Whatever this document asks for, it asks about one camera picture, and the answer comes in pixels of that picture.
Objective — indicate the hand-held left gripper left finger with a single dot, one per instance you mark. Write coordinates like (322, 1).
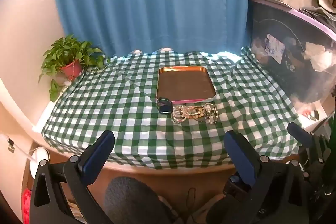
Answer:
(97, 153)

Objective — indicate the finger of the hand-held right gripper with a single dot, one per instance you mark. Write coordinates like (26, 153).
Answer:
(233, 184)
(299, 132)

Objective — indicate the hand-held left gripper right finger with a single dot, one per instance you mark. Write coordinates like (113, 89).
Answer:
(244, 158)

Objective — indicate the black smartwatch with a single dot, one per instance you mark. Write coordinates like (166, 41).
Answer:
(164, 106)

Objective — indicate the copper jewelry tray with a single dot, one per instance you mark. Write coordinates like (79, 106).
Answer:
(183, 85)

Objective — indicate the printed white package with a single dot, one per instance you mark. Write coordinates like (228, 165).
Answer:
(311, 115)

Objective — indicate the green checkered tablecloth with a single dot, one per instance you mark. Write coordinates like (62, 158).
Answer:
(105, 108)

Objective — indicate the grey fuzzy cushion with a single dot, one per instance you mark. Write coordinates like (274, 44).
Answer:
(126, 197)

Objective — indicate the clear storage bin purple lid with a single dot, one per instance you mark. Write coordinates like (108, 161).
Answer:
(294, 77)

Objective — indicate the white round lamp base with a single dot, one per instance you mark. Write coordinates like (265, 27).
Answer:
(39, 155)

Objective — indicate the white window ledge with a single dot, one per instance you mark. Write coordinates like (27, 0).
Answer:
(42, 119)

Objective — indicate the white crumpled paper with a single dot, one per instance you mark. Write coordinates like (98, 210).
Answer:
(319, 56)

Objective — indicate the red cloth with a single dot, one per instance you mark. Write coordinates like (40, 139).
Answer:
(26, 199)

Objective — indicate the black binder clip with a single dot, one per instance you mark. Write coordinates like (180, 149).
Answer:
(10, 141)

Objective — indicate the potted green plant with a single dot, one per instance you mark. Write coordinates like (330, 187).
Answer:
(71, 69)

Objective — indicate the white label sticker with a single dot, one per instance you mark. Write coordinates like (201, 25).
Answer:
(274, 47)

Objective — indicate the grey folded cloth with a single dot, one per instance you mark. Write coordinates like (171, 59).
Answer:
(317, 12)

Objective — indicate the blue curtain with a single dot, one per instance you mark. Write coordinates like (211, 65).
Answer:
(147, 3)

